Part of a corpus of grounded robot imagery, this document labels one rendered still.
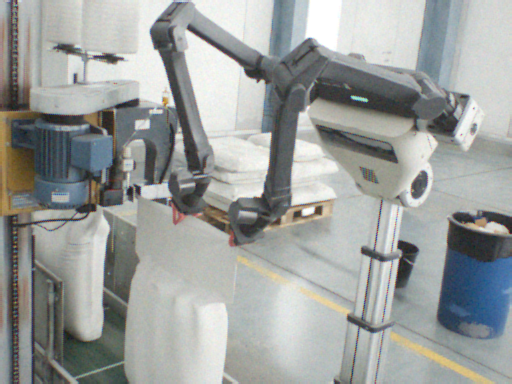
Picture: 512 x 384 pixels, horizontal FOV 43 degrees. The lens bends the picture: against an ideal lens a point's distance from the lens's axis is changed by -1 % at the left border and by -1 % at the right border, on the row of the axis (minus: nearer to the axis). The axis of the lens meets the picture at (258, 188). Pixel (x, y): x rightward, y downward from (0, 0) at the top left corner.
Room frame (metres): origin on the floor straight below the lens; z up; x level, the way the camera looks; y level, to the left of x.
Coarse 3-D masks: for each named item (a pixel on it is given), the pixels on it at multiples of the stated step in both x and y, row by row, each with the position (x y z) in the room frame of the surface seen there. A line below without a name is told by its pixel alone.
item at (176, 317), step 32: (160, 224) 1.99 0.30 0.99; (192, 224) 1.87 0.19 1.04; (160, 256) 1.98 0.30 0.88; (192, 256) 1.87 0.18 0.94; (224, 256) 1.79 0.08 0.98; (160, 288) 1.88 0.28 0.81; (192, 288) 1.85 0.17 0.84; (224, 288) 1.78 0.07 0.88; (128, 320) 2.00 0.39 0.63; (160, 320) 1.85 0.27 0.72; (192, 320) 1.78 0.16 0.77; (224, 320) 1.83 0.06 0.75; (128, 352) 1.98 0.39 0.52; (160, 352) 1.84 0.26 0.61; (192, 352) 1.77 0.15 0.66; (224, 352) 1.84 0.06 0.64
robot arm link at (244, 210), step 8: (240, 200) 1.63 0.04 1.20; (248, 200) 1.64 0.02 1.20; (256, 200) 1.65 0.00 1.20; (264, 200) 1.67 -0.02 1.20; (232, 208) 1.64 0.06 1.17; (240, 208) 1.61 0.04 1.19; (248, 208) 1.62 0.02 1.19; (256, 208) 1.63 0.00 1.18; (264, 208) 1.64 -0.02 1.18; (280, 208) 1.61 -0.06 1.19; (288, 208) 1.63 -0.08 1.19; (232, 216) 1.63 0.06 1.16; (240, 216) 1.61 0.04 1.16; (248, 216) 1.62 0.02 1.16; (256, 216) 1.64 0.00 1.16; (272, 216) 1.63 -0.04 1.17; (280, 216) 1.64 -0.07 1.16
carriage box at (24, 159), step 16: (0, 112) 1.81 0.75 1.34; (16, 112) 1.84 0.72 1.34; (32, 112) 1.88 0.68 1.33; (96, 112) 2.02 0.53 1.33; (0, 128) 1.81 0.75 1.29; (0, 144) 1.81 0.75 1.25; (0, 160) 1.81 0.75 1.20; (16, 160) 1.84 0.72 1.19; (32, 160) 1.88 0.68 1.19; (0, 176) 1.81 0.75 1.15; (16, 176) 1.84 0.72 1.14; (32, 176) 1.88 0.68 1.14; (0, 192) 1.81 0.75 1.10; (16, 192) 1.84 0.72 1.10; (96, 192) 2.03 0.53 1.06; (0, 208) 1.81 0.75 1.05; (32, 208) 1.88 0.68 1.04
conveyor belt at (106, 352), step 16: (112, 320) 2.46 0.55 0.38; (64, 336) 2.29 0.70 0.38; (112, 336) 2.33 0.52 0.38; (64, 352) 2.17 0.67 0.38; (80, 352) 2.18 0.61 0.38; (96, 352) 2.19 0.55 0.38; (112, 352) 2.21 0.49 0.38; (64, 368) 2.06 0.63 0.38; (80, 368) 2.07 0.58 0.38; (96, 368) 2.08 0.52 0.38; (112, 368) 2.09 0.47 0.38
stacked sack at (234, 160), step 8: (216, 152) 4.91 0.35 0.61; (224, 152) 4.87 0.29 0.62; (232, 152) 4.91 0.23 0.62; (240, 152) 4.93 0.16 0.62; (248, 152) 4.94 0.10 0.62; (256, 152) 4.99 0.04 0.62; (264, 152) 5.09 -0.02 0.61; (216, 160) 4.85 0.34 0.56; (224, 160) 4.80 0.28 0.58; (232, 160) 4.75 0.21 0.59; (240, 160) 4.73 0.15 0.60; (248, 160) 4.77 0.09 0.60; (256, 160) 4.82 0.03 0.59; (264, 160) 4.87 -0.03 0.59; (224, 168) 4.76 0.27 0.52; (232, 168) 4.71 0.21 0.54; (240, 168) 4.69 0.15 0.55; (248, 168) 4.75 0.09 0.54; (256, 168) 4.81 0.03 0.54; (264, 168) 4.87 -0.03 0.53
